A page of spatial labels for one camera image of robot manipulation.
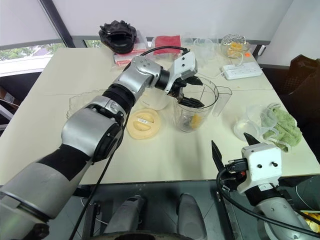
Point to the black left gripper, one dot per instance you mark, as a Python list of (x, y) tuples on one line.
[(178, 89)]

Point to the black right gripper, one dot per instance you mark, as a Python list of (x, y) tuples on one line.
[(230, 182)]

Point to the orange segment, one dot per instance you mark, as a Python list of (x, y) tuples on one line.
[(196, 121)]

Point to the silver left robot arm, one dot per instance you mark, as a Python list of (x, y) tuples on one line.
[(87, 125)]

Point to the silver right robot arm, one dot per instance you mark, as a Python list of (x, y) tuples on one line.
[(275, 207)]

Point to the clear blender jar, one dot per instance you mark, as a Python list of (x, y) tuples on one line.
[(207, 110)]

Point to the white blender base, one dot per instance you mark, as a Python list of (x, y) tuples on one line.
[(156, 101)]

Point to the cream round blender lid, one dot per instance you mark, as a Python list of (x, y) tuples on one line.
[(145, 123)]

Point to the clear plastic cup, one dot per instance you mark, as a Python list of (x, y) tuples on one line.
[(247, 122)]

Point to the clear plastic containers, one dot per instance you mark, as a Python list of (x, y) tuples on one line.
[(202, 47)]

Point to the white power strip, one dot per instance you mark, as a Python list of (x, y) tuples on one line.
[(241, 70)]

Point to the red cloth in plastic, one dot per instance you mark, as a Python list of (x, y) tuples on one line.
[(167, 42)]

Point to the green cloth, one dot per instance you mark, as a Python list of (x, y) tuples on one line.
[(287, 127)]

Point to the bag with yellow food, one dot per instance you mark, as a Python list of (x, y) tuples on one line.
[(235, 45)]

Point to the red packet in plastic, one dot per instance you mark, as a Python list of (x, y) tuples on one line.
[(122, 60)]

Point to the black crumpled bag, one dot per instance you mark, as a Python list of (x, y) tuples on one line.
[(118, 37)]

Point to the brown woven chair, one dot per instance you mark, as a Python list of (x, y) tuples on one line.
[(302, 80)]

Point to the yellow peels in container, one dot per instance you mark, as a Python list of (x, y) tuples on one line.
[(312, 221)]

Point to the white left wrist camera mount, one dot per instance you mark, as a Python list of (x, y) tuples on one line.
[(183, 62)]

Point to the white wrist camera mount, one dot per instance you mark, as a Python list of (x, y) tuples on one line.
[(183, 62), (262, 162)]

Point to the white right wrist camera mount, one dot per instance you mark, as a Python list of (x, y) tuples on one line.
[(262, 162)]

